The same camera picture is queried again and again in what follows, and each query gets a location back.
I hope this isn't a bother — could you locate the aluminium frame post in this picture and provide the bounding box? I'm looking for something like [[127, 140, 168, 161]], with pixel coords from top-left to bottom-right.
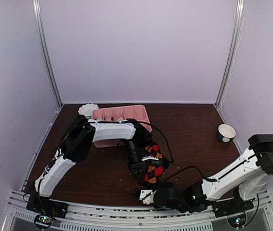
[[33, 0, 63, 107], [215, 0, 245, 109]]

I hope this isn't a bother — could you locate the black red argyle sock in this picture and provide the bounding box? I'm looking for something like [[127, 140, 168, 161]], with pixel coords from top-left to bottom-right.
[[137, 142, 169, 188]]

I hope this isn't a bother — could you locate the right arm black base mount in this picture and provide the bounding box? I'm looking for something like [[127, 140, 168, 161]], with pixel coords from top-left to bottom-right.
[[212, 198, 254, 218]]

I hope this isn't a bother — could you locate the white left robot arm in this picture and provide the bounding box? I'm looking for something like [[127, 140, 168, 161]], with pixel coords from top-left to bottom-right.
[[29, 115, 162, 214]]

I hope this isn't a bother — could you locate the right aluminium frame post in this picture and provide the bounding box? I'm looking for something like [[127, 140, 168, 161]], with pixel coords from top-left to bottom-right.
[[215, 0, 245, 109]]

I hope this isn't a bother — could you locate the left aluminium frame post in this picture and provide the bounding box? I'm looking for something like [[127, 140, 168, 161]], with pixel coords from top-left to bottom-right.
[[33, 0, 63, 107]]

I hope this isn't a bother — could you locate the white scalloped ceramic bowl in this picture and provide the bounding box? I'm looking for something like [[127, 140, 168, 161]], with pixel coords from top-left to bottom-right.
[[78, 103, 99, 118]]

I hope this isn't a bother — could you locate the white dark blue cup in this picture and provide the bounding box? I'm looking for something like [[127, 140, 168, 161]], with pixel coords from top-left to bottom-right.
[[217, 124, 236, 143]]

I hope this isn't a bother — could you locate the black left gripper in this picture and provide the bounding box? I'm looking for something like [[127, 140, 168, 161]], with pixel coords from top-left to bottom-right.
[[124, 140, 147, 185]]

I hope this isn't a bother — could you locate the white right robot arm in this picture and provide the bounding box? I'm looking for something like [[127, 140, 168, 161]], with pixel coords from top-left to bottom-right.
[[133, 134, 273, 217]]

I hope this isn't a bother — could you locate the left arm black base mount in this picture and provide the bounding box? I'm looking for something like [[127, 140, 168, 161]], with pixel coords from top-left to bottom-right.
[[26, 187, 68, 218]]

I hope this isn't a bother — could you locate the front aluminium rail base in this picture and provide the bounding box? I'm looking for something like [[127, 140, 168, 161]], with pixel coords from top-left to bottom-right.
[[0, 191, 273, 231]]

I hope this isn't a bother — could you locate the pink divided organizer tray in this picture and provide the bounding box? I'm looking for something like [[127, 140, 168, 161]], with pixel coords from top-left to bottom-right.
[[92, 105, 150, 148]]

